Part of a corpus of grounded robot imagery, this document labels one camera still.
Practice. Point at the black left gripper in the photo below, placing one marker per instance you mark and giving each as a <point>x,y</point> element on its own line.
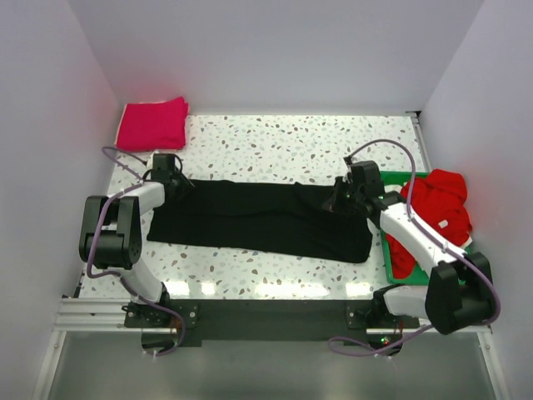
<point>185,183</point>

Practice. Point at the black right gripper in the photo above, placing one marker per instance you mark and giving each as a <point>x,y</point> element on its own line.
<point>333,203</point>

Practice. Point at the black t shirt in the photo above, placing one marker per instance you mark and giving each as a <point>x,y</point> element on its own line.
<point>268,217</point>

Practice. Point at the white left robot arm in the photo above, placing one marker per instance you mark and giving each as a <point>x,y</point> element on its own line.
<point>111,243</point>

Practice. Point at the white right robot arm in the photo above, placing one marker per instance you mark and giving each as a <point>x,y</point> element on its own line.
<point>460,292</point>

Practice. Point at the green plastic basket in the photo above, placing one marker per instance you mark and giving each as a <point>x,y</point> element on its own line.
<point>389,266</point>

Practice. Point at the folded pink t shirt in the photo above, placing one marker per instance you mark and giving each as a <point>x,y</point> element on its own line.
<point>152,126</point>

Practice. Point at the red t shirt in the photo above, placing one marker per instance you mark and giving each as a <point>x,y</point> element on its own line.
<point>441,208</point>

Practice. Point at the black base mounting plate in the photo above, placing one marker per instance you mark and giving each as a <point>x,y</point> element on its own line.
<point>274,321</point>

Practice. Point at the aluminium rail frame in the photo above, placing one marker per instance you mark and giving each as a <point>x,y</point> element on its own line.
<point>94,356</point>

